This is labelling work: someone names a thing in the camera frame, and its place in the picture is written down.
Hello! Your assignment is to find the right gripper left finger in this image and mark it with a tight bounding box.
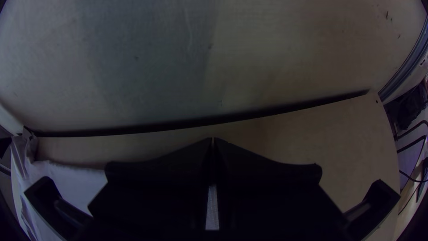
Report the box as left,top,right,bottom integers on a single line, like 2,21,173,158
80,137,213,241

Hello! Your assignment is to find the light grey t-shirt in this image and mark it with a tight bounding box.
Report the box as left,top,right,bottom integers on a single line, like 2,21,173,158
10,132,220,241

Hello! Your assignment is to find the black cable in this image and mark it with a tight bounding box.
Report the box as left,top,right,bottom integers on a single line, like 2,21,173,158
396,134,428,154
396,120,428,141

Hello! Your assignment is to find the metal frame rail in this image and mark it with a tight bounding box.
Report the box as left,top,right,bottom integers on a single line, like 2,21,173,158
378,15,428,103

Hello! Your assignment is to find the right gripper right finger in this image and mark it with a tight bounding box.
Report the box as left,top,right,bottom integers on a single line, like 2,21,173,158
214,137,348,241

